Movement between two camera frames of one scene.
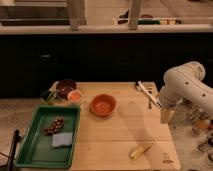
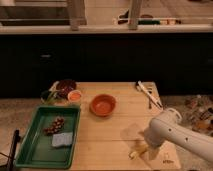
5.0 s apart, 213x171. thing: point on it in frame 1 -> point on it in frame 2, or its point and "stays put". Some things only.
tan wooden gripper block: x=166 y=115 -> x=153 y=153
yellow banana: x=138 y=151 stays put
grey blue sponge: x=61 y=139 stays put
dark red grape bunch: x=58 y=125 stays put
